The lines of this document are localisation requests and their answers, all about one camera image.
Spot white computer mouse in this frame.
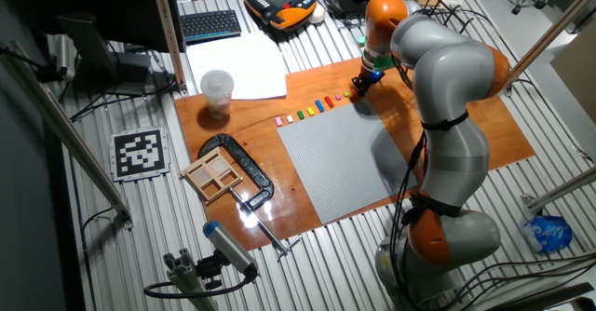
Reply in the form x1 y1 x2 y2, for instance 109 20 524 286
306 6 327 26

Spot aluminium frame bar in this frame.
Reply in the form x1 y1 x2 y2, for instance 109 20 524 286
0 40 135 231

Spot brown cardboard panel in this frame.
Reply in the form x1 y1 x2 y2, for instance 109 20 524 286
550 31 596 126

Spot wooden compartment tray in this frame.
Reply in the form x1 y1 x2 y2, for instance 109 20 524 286
180 146 244 205

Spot black white marker board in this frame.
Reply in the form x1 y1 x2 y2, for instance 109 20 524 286
109 127 171 183

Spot black monitor cables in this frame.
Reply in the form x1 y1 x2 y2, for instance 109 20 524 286
69 75 179 122

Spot black camera cable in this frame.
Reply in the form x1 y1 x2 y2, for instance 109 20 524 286
142 273 255 300

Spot wooden frame post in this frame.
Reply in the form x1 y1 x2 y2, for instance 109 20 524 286
504 0 596 97
149 0 188 94

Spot short aluminium profile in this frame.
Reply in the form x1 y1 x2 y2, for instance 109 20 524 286
521 165 596 214

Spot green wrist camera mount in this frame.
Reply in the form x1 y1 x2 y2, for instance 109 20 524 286
356 34 397 73

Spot glossy wooden board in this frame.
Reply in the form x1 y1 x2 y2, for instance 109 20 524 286
174 58 536 252

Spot silver metal cylinder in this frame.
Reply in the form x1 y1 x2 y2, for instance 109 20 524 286
54 34 78 82

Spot black monitor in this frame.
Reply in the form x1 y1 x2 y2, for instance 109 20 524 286
27 0 186 97

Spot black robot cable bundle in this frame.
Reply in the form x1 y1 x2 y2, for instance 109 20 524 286
389 0 472 311

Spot gray Lego baseplate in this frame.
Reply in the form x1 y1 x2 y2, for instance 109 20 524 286
277 97 419 225

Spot blue plastic bag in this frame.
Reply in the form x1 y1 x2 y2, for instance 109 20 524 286
522 215 574 254

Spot black floor cables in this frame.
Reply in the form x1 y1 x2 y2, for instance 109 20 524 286
441 250 596 311

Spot gray camera blue cap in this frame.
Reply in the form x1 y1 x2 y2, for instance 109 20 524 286
202 220 260 279

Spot aluminium camera mount post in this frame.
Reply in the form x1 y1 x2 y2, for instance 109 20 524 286
162 248 220 311

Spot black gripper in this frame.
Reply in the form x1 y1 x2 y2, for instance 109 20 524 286
351 67 386 99

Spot black metal C-clamp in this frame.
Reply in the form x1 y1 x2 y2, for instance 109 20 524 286
196 132 304 259

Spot black keyboard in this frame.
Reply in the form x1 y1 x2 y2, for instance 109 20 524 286
179 9 243 45

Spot clear plastic cup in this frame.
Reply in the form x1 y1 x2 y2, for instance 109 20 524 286
199 69 235 121

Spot white paper sheets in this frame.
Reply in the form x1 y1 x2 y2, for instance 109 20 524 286
185 30 290 101

